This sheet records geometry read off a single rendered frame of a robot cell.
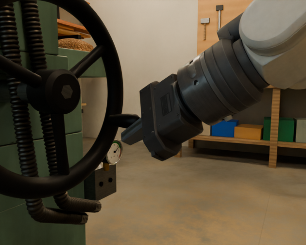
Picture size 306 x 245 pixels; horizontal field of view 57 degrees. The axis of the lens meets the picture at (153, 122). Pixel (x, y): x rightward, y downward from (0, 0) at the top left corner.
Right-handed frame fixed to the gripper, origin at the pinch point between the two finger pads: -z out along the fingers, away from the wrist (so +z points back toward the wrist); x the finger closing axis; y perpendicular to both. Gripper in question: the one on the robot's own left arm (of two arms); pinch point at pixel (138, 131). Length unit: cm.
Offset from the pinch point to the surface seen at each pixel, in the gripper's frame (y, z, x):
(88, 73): -1.7, -16.9, 26.0
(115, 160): -14.7, -22.0, 9.2
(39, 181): 10.2, -8.6, -7.8
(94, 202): -8.5, -21.5, -3.0
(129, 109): -209, -209, 237
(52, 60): 11.5, -8.1, 13.5
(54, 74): 14.4, -0.7, 2.9
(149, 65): -192, -148, 271
